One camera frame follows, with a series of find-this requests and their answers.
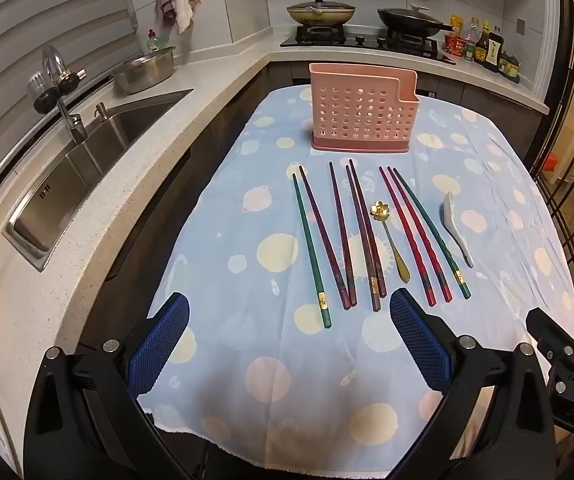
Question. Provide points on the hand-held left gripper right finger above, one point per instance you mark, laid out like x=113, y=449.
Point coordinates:
x=419, y=340

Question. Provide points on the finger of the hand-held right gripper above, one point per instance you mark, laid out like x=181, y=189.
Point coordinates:
x=551, y=331

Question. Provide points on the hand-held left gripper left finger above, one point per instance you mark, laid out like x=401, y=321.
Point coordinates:
x=159, y=347

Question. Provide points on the red chopstick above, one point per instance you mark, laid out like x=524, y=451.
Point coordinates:
x=418, y=234
x=406, y=236

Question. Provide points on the green chopstick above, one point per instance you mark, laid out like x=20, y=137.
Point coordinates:
x=431, y=233
x=311, y=250

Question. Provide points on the brown chopstick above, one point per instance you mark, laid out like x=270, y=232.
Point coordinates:
x=360, y=227
x=367, y=227

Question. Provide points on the maroon chopstick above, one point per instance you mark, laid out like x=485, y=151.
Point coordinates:
x=323, y=235
x=342, y=234

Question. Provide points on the white ceramic spoon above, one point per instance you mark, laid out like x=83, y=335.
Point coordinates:
x=451, y=210

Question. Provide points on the gold flower spoon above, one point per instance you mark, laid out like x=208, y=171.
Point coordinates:
x=381, y=211

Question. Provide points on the pink perforated utensil holder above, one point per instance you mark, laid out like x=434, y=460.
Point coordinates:
x=362, y=110

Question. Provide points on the blue planet print tablecloth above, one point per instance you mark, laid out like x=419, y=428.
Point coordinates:
x=247, y=310

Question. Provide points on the red object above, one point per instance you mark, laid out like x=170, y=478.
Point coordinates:
x=551, y=162

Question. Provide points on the stainless steel sink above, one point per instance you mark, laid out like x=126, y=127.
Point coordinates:
x=97, y=160

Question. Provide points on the small seasoning jars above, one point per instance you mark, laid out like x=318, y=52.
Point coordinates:
x=511, y=66

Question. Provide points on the sink soap dispenser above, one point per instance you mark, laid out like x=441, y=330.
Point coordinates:
x=101, y=112

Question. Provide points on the large dark sauce bottle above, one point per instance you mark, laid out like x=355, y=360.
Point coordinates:
x=493, y=52

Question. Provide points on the chrome kitchen faucet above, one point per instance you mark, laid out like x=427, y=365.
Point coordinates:
x=67, y=100

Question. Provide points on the slim dark sauce bottle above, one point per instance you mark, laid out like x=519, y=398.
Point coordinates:
x=482, y=45

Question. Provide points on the stainless steel bowl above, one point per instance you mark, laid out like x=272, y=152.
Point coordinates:
x=144, y=72

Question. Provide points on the red instant noodle cup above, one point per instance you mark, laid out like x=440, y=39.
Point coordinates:
x=455, y=45

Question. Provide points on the clear plastic bottle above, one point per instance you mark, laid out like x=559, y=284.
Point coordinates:
x=473, y=30

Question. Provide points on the yellow seasoning packet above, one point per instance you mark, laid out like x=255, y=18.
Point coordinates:
x=457, y=25

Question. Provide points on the black gas stove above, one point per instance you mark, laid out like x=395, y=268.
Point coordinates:
x=362, y=42

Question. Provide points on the green dish soap bottle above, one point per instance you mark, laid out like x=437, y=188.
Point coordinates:
x=153, y=42

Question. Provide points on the black wok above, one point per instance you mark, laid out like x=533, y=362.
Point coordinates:
x=409, y=22

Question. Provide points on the pan with glass lid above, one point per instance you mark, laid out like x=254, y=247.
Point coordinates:
x=321, y=12

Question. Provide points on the purple hanging towel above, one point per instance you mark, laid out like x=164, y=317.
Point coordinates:
x=165, y=0

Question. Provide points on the white window blind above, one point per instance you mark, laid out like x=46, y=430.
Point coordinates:
x=42, y=15

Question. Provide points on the wall socket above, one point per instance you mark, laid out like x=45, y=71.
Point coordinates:
x=521, y=26

